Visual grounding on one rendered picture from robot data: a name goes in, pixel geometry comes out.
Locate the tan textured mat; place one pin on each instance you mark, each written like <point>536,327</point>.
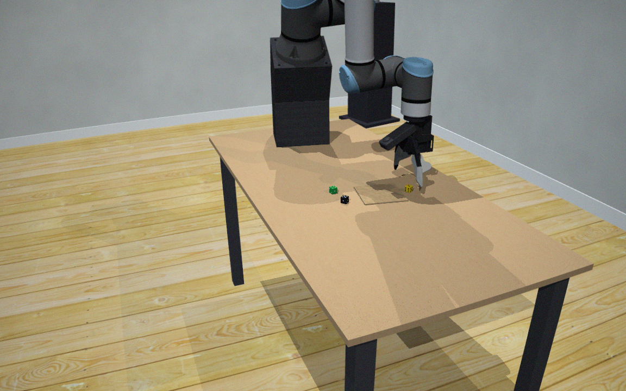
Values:
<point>380,194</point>

